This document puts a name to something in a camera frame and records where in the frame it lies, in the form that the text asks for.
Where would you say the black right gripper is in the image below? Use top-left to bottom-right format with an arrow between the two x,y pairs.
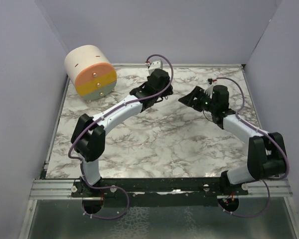
179,86 -> 217,114

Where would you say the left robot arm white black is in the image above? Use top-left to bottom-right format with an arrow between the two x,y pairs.
68,69 -> 173,197

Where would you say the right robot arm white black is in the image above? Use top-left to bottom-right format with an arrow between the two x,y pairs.
178,85 -> 287,195

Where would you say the cream cylindrical drawer box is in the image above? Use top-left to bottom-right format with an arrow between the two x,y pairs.
64,45 -> 117,101

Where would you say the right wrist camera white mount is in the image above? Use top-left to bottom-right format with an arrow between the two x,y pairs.
204,78 -> 217,96

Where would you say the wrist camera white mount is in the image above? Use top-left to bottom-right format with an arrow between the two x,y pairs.
204,78 -> 217,96
145,60 -> 163,75

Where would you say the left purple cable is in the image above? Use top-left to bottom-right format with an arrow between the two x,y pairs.
68,54 -> 174,220

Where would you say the purple cable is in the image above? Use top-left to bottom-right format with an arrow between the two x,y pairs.
68,54 -> 174,220
215,77 -> 290,218

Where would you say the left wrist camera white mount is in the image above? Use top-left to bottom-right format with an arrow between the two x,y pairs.
145,60 -> 163,75

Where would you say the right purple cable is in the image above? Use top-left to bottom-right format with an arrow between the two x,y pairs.
215,77 -> 290,218

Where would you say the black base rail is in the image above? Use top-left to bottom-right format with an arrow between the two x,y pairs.
71,177 -> 248,207

